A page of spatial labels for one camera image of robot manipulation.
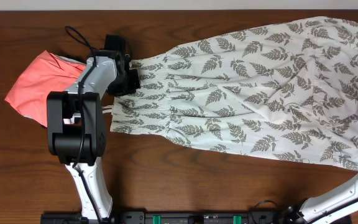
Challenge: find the white fern print dress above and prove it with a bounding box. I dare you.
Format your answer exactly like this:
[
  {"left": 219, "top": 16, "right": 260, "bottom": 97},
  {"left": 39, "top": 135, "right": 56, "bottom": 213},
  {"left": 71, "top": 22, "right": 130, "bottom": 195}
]
[{"left": 110, "top": 17, "right": 358, "bottom": 170}]

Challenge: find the pink garment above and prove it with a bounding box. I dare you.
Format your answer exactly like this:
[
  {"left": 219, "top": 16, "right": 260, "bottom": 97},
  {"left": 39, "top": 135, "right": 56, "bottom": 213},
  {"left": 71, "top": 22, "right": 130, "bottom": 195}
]
[{"left": 5, "top": 50, "right": 86, "bottom": 127}]

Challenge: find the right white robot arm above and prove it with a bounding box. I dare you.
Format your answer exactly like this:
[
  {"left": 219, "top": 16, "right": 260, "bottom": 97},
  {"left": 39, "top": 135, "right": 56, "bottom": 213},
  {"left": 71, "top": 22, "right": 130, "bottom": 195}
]
[{"left": 272, "top": 107, "right": 358, "bottom": 223}]

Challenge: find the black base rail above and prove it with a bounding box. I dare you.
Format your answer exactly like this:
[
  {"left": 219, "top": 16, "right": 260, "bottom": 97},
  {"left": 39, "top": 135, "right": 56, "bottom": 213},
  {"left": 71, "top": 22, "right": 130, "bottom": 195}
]
[{"left": 40, "top": 208, "right": 306, "bottom": 224}]

